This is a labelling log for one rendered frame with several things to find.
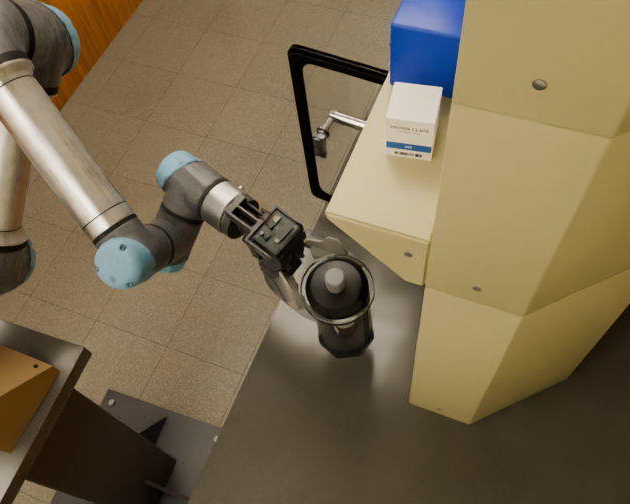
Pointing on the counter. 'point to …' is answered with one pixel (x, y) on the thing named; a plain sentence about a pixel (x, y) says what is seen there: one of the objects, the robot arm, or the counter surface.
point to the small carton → (412, 120)
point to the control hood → (391, 195)
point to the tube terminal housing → (527, 257)
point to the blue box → (426, 43)
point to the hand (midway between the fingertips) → (337, 292)
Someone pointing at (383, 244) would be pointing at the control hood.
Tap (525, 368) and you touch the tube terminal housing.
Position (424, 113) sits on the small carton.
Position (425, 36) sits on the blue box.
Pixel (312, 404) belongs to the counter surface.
